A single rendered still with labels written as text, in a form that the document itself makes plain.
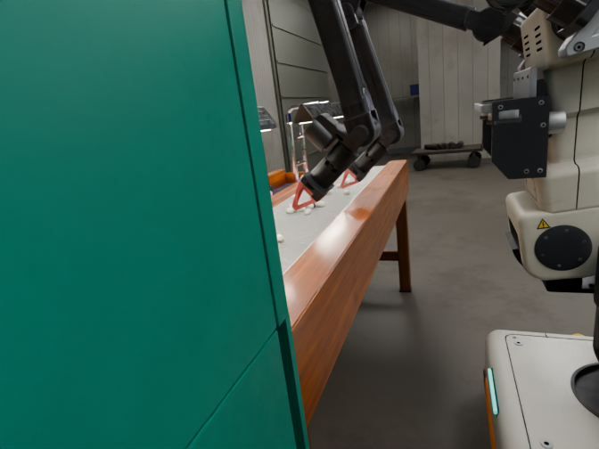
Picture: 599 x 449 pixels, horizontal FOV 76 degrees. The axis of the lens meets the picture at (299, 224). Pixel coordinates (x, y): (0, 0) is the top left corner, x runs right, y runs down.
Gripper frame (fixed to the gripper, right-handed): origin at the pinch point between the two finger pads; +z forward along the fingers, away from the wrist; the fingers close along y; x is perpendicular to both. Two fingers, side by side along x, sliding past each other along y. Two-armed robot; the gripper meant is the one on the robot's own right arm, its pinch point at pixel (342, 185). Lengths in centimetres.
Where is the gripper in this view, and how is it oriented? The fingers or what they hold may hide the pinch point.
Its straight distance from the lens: 134.9
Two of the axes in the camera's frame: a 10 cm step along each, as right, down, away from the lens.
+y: -3.6, 3.0, -8.8
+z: -6.1, 6.4, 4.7
